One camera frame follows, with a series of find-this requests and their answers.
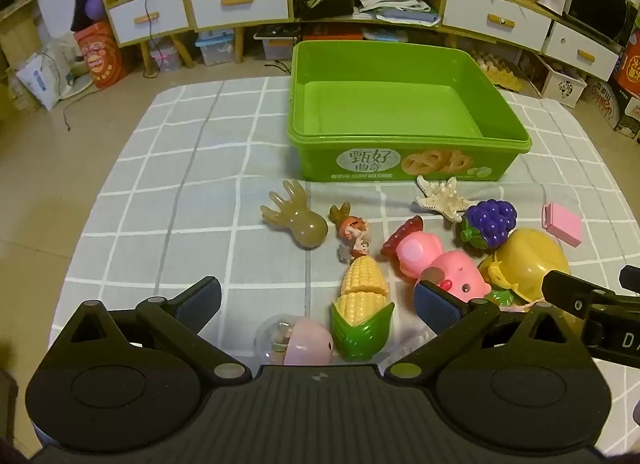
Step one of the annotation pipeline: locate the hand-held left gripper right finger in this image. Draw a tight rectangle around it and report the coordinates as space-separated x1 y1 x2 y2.
382 279 577 388

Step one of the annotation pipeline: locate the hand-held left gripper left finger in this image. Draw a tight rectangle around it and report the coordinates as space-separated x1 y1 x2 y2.
70 276 252 388

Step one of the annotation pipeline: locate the pink pig toy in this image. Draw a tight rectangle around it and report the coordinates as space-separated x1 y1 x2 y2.
414 250 492 303

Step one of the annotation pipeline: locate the yellow toy helmet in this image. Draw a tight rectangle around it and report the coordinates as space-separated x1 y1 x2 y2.
477 227 572 305

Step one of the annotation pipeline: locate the pink clear capsule egg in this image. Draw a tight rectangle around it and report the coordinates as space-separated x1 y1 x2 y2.
253 314 335 368

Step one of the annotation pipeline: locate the brown octopus toy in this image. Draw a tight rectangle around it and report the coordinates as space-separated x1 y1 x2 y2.
260 180 329 250

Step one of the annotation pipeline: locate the green plastic box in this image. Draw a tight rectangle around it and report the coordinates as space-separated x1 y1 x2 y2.
287 40 532 183

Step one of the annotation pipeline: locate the pink round toy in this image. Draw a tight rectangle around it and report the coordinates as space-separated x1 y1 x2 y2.
395 231 446 283

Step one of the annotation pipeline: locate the small green toy piece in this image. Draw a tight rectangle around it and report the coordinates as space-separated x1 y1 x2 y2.
484 288 516 307

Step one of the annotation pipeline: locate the small pink box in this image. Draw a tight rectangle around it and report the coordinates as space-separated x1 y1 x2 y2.
542 202 585 247

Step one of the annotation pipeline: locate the yellow corn toy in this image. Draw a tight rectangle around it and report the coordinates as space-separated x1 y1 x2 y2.
330 256 396 363

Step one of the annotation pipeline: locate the red strawberry slice toy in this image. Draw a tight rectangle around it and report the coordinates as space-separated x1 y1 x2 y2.
381 215 425 257

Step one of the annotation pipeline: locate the purple grapes toy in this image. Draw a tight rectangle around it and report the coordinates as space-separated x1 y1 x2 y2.
455 199 518 251

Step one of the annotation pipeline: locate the white starfish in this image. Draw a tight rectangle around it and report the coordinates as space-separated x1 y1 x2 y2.
415 175 479 223

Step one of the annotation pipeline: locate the grey checked blanket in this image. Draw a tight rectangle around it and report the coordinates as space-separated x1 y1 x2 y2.
49 76 640 451

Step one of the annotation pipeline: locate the small doll figurine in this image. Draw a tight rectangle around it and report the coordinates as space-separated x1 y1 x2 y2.
328 202 374 263

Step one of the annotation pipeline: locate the round printed tin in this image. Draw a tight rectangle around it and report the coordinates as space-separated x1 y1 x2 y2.
584 76 624 121

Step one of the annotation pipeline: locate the white cutout crate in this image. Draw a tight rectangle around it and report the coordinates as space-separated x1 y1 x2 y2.
519 50 587 109

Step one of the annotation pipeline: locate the red printed box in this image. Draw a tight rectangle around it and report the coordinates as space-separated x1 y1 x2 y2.
612 28 640 90

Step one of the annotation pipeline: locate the egg tray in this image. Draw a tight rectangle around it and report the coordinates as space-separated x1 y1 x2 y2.
469 48 524 92

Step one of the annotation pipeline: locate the small clear storage box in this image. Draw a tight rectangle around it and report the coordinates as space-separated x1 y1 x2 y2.
149 36 182 72

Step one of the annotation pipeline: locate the clear storage box blue lid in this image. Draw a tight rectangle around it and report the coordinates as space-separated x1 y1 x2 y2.
194 30 236 66

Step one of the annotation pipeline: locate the orange printed bucket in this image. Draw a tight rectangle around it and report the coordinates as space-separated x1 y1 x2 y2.
73 18 129 90

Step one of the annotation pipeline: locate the black screen appliance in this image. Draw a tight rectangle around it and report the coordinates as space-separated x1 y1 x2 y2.
562 0 634 50

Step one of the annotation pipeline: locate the clear storage box black lid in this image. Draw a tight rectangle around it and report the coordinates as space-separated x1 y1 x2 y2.
253 26 301 62

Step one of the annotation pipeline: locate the white plastic bag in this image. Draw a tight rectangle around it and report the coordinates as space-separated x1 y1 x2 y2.
15 40 76 111

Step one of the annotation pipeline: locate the clear storage box white lid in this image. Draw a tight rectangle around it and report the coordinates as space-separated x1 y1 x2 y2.
362 26 409 42

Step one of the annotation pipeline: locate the orange storage box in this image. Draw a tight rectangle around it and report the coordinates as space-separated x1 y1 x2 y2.
302 24 364 42

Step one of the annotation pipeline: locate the stack of folded papers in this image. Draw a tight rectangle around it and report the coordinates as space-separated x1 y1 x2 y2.
357 0 442 26

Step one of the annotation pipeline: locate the wooden side shelf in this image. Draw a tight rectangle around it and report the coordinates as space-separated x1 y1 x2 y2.
0 0 42 121

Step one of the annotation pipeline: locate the white drawer wooden handle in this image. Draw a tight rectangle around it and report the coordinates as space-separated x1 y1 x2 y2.
442 0 554 53
187 0 291 30
542 20 621 82
107 0 190 45

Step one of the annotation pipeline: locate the black cable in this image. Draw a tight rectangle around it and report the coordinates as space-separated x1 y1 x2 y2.
142 0 157 80

